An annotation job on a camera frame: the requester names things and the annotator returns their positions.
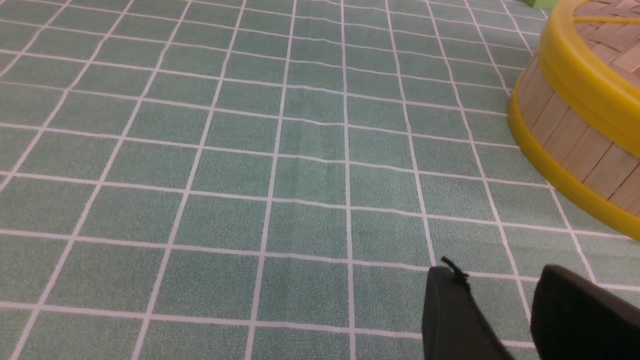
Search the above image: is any yellow rimmed bamboo steamer basket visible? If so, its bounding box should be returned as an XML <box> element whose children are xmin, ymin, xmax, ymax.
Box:
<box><xmin>507</xmin><ymin>55</ymin><xmax>639</xmax><ymax>240</ymax></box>

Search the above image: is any green checkered tablecloth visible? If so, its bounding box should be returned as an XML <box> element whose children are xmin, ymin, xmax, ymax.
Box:
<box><xmin>0</xmin><ymin>0</ymin><xmax>639</xmax><ymax>360</ymax></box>

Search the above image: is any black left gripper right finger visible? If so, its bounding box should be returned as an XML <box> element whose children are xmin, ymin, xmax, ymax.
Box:
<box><xmin>530</xmin><ymin>264</ymin><xmax>640</xmax><ymax>360</ymax></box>

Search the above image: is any green lidded white toy box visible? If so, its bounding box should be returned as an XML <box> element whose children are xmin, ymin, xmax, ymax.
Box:
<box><xmin>525</xmin><ymin>0</ymin><xmax>559</xmax><ymax>10</ymax></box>

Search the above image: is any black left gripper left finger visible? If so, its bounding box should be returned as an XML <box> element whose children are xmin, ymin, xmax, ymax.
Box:
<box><xmin>422</xmin><ymin>256</ymin><xmax>514</xmax><ymax>360</ymax></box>

